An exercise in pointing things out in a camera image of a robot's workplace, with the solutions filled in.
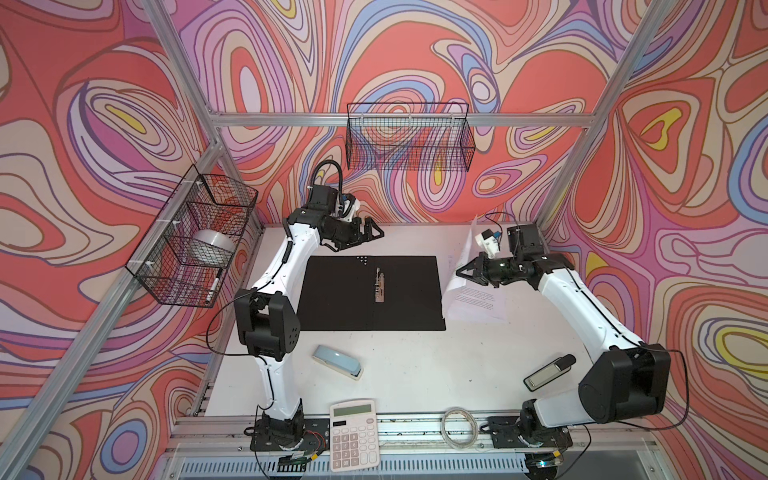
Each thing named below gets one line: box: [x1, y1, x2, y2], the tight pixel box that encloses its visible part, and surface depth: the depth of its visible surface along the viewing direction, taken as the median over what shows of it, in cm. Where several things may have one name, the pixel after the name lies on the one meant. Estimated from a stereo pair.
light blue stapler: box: [312, 344, 364, 381], surface depth 84 cm
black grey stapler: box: [523, 354, 577, 392], surface depth 82 cm
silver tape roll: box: [192, 229, 237, 252], surface depth 75 cm
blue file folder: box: [297, 256, 447, 331], surface depth 106 cm
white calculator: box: [329, 399, 380, 472], surface depth 73 cm
